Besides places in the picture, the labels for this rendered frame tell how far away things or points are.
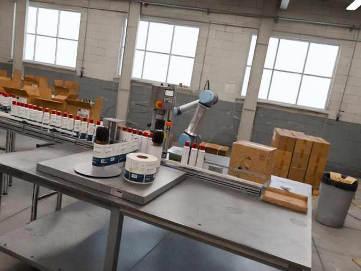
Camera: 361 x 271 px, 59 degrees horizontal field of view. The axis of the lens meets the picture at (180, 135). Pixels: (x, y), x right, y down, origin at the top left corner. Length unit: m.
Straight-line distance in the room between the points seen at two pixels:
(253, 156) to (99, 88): 6.73
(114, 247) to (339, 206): 3.26
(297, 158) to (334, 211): 1.46
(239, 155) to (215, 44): 5.61
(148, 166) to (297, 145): 4.04
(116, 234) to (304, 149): 4.32
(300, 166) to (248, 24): 3.72
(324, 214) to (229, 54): 4.62
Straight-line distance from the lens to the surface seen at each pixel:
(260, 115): 7.92
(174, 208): 1.88
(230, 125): 7.96
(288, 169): 5.82
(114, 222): 1.95
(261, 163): 2.59
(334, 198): 4.59
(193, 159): 2.49
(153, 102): 2.62
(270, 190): 2.56
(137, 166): 2.02
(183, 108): 3.00
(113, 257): 2.05
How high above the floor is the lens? 1.56
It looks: 10 degrees down
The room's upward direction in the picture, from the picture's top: 9 degrees clockwise
